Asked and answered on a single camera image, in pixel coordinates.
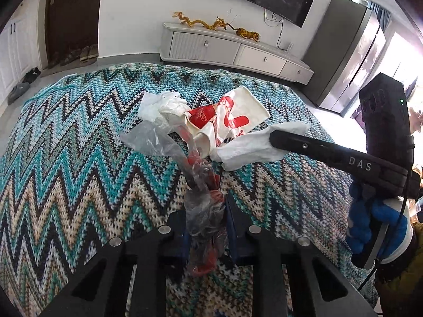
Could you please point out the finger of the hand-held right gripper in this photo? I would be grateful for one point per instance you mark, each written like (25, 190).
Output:
(297, 143)

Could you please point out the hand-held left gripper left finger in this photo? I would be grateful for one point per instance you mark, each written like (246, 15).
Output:
(185, 247)

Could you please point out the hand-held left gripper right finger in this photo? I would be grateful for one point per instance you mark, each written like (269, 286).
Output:
(231, 244)

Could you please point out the clear red plastic wrapper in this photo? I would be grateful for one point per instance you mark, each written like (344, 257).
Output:
(201, 211)

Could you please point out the white paper tissue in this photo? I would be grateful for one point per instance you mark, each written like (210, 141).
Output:
(244, 148)

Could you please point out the person's right forearm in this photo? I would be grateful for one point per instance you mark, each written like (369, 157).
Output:
(403, 280)

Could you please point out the person's right hand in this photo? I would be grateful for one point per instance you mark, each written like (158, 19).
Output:
(360, 224)

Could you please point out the white red printed plastic bag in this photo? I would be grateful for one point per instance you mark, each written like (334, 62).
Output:
(248, 105)

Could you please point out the grey refrigerator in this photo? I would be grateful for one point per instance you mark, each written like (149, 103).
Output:
(343, 59)

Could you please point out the white power strip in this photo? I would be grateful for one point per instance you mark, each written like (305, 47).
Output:
(290, 46)

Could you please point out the crushed red white paper cup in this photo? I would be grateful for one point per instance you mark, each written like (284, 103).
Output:
(201, 115)

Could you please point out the blue curtain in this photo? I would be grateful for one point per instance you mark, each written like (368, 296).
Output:
(380, 13)

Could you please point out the golden tiger figurine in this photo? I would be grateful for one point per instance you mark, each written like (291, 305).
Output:
(248, 34)

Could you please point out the zigzag knitted blanket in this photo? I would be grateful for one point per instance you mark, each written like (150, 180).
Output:
(82, 171)

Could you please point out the white grey television cabinet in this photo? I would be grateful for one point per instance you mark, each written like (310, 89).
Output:
(205, 44)

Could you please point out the crumpled white plastic bag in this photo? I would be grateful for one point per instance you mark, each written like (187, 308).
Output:
(155, 109)

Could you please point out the short golden dragon figurine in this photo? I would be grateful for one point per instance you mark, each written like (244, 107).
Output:
(219, 23)

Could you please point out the long golden dragon figurine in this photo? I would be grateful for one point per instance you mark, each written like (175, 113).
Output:
(191, 21)

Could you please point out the brown shoes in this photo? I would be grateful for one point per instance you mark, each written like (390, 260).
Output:
(87, 53)

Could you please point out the grey slippers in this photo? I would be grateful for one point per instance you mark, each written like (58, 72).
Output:
(19, 92)

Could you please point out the black shoes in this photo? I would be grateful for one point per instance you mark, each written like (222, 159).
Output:
(32, 75)

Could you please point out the dark brown entrance door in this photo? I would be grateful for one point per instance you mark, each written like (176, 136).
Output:
(72, 13)

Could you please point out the white shoe cabinet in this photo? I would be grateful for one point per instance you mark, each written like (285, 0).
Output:
(16, 49)

